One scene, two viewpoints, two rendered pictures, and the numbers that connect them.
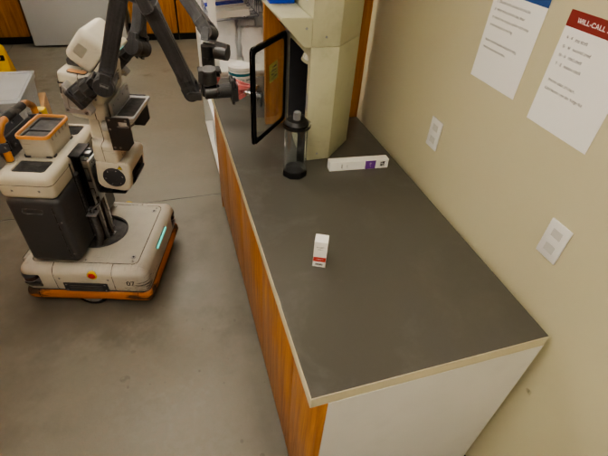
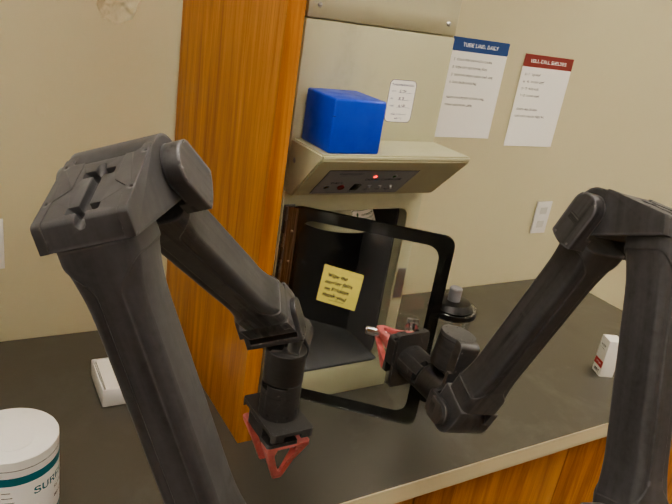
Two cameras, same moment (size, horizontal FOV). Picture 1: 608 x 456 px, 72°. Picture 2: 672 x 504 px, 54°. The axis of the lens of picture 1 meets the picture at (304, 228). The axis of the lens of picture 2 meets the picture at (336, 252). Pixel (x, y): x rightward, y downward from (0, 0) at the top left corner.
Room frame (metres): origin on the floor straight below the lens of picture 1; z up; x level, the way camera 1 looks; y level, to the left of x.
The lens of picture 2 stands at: (2.04, 1.26, 1.75)
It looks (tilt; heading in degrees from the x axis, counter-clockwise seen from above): 21 degrees down; 256
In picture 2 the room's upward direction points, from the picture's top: 9 degrees clockwise
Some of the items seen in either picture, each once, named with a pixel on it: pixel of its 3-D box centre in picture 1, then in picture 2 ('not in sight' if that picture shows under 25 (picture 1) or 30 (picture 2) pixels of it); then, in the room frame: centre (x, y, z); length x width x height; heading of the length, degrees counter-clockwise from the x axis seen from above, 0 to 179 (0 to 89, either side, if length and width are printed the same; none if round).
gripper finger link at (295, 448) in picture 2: not in sight; (276, 445); (1.90, 0.49, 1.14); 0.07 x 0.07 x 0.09; 20
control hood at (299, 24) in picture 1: (285, 21); (379, 174); (1.71, 0.13, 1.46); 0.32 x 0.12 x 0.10; 20
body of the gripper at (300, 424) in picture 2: (208, 64); (279, 400); (1.90, 0.48, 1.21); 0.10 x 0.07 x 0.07; 110
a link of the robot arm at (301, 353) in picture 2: (208, 51); (285, 360); (1.90, 0.48, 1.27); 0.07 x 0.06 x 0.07; 75
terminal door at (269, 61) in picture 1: (269, 88); (354, 319); (1.72, 0.19, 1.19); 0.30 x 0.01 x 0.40; 159
